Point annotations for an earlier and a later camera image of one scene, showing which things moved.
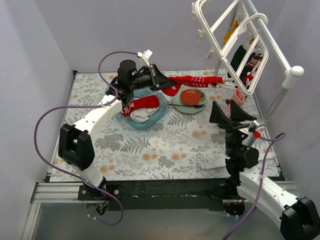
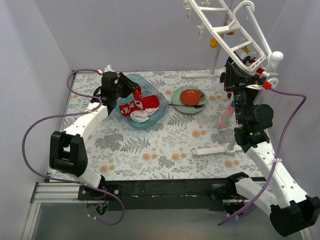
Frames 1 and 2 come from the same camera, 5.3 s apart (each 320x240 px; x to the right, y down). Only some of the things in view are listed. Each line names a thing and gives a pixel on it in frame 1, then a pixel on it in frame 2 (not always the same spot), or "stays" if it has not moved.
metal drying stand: [290, 71] to [231, 148]
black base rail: [139, 194] stays
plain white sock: [141, 114] stays
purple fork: [196, 106] stays
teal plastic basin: [163, 106] stays
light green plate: [187, 109] stays
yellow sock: [227, 37] to [213, 42]
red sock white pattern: [146, 102] stays
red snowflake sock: [190, 81] to [138, 97]
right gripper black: [232, 125] to [240, 84]
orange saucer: [190, 97] stays
